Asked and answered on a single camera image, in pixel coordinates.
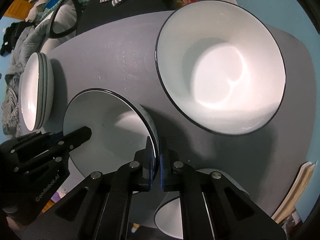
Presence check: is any white ribbed bowl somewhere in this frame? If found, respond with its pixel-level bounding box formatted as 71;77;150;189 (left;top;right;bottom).
153;168;251;240
63;88;159;177

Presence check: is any small white plate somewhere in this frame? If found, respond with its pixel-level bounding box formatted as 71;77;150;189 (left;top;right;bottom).
21;52;54;131

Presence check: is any large white bowl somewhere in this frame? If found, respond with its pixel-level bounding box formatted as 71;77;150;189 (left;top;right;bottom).
155;0;286;135

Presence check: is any grey duvet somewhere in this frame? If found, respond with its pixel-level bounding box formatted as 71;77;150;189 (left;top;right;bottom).
1;19;49;138

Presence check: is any black office chair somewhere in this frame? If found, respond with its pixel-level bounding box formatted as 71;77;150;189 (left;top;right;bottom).
48;0;177;38

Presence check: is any wooden board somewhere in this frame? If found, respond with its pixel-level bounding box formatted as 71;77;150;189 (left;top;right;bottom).
271;161;316;224

